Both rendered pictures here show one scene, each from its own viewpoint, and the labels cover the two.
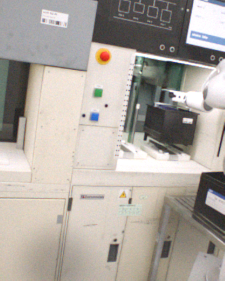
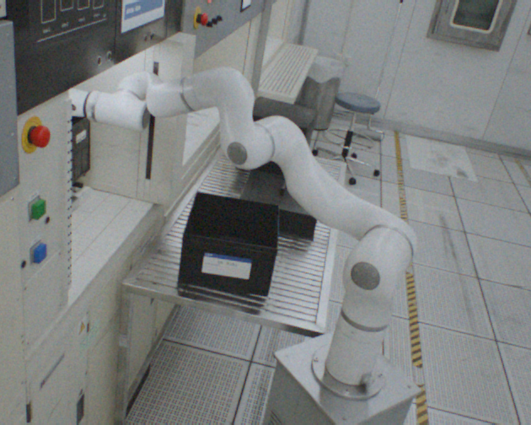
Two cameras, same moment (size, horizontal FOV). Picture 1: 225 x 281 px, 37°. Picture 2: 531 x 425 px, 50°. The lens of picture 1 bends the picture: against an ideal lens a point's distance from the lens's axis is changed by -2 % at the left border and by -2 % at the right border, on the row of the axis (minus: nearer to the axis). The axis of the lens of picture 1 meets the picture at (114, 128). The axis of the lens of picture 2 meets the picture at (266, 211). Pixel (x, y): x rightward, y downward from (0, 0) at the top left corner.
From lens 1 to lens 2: 102 cm
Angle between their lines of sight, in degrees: 61
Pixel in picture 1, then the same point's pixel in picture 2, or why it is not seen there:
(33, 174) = not seen: outside the picture
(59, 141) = (2, 340)
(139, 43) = (74, 72)
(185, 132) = (81, 156)
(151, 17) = (83, 10)
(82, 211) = (45, 402)
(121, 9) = (45, 18)
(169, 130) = not seen: hidden behind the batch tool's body
